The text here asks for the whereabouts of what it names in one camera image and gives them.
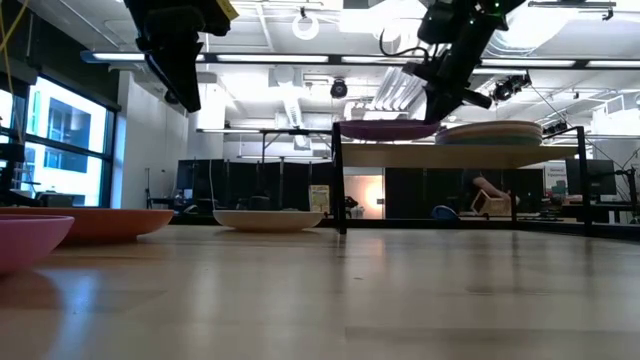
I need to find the white green sign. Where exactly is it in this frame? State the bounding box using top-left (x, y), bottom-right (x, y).
top-left (544, 162), bottom-right (569, 199)

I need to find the orange plate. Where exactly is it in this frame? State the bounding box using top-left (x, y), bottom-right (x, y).
top-left (0, 206), bottom-right (175, 246)

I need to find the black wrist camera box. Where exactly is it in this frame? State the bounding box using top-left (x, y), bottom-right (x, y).
top-left (418, 2), bottom-right (464, 45)

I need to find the white ring lamp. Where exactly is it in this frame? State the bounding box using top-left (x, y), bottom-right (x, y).
top-left (291, 12), bottom-right (321, 42)

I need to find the yellow printed box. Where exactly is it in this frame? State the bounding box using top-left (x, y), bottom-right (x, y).
top-left (308, 184), bottom-right (331, 215)

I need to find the yellow tag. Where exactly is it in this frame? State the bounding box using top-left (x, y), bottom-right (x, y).
top-left (215, 0), bottom-right (240, 22)

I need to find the blue rounded object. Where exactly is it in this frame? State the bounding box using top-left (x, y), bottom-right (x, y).
top-left (432, 204), bottom-right (461, 222)

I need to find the person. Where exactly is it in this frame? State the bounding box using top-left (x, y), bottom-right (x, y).
top-left (462, 168), bottom-right (521, 216)

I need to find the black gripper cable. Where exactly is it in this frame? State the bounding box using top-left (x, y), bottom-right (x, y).
top-left (378, 27), bottom-right (451, 59)

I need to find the black monitor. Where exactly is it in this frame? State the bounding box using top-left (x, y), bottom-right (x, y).
top-left (565, 158), bottom-right (618, 197)

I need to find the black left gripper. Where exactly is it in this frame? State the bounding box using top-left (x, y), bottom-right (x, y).
top-left (123, 0), bottom-right (239, 114)

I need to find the large window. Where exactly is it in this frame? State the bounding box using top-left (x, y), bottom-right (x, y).
top-left (0, 74), bottom-right (117, 209)

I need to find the overhead LED light bar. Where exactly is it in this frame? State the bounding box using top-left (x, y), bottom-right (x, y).
top-left (79, 49), bottom-right (640, 70)

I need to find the yellow cable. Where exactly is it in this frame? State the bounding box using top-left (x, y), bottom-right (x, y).
top-left (0, 0), bottom-right (31, 146)

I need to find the black equipment stand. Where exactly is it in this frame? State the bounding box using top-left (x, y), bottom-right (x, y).
top-left (0, 142), bottom-right (31, 207)

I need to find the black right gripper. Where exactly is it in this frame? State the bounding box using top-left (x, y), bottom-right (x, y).
top-left (402, 12), bottom-right (501, 124)

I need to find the wooden shelf with black frame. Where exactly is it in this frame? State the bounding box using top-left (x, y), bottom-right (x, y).
top-left (329, 121), bottom-right (596, 237)

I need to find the wooden crate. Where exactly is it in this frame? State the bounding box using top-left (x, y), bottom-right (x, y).
top-left (470, 188), bottom-right (519, 217)

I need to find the pink plate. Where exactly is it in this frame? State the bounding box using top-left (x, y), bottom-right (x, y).
top-left (0, 213), bottom-right (76, 275)

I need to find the black background frame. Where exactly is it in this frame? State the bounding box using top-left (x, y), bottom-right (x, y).
top-left (196, 127), bottom-right (335, 211)

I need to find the purple plate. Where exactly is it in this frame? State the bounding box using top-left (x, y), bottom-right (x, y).
top-left (338, 118), bottom-right (441, 143)

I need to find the black partition wall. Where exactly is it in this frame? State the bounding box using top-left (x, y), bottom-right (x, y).
top-left (175, 158), bottom-right (335, 211)
top-left (384, 167), bottom-right (546, 217)

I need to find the dark background cabinet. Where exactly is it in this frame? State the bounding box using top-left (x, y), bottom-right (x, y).
top-left (34, 192), bottom-right (81, 209)

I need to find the teal plate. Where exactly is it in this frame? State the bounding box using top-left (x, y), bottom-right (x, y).
top-left (435, 134), bottom-right (544, 147)

